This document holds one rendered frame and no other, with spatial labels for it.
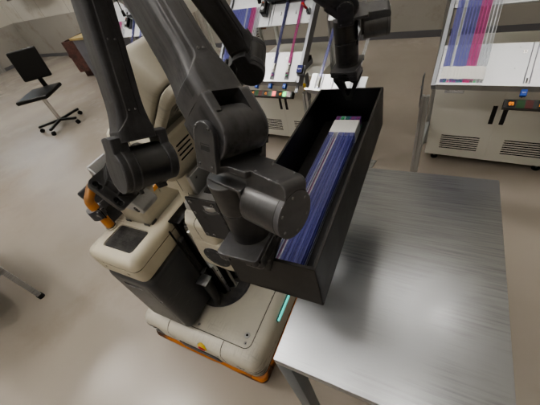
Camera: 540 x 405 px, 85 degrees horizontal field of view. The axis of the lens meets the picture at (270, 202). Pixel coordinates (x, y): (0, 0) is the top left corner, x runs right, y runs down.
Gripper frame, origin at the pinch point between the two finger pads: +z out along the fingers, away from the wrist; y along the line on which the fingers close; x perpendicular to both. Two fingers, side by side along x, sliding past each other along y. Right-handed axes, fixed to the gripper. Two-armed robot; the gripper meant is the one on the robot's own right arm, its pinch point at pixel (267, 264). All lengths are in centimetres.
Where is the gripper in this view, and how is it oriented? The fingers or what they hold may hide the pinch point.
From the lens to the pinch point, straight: 50.0
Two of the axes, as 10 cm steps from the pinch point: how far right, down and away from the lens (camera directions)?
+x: -8.8, -1.3, 4.5
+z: 2.3, 7.0, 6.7
